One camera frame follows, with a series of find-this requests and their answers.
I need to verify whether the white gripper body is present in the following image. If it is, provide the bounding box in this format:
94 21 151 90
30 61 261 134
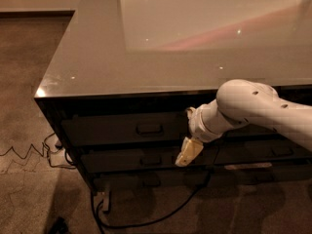
186 107 222 143

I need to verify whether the black plug on floor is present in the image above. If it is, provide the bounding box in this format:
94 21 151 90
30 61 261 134
48 217 69 234

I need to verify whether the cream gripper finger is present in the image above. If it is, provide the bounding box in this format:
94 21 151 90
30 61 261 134
175 136 204 167

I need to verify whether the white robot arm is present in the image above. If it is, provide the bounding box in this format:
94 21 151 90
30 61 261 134
175 79 312 167

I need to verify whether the grey drawer cabinet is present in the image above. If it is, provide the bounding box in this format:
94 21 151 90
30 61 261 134
35 0 312 191

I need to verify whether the thick black floor cable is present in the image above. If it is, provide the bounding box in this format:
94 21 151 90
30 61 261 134
90 178 209 234

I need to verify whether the thin black zigzag cable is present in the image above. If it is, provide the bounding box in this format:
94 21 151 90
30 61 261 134
0 132 77 170

